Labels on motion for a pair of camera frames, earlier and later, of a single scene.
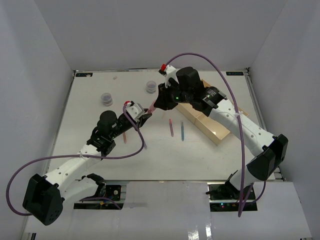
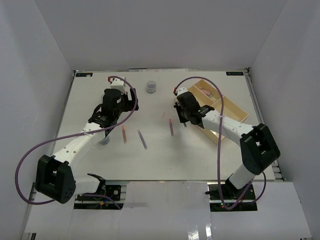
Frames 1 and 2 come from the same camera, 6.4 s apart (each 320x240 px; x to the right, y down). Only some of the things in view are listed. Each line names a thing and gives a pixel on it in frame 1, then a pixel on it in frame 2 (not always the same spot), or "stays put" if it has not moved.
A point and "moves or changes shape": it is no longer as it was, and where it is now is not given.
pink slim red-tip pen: x=171 y=128 stays put
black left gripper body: x=123 y=126 -> x=126 y=105
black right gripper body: x=183 y=96 -> x=183 y=114
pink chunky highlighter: x=151 y=108 moves or changes shape
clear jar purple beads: x=151 y=87 stays put
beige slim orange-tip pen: x=125 y=138 stays put
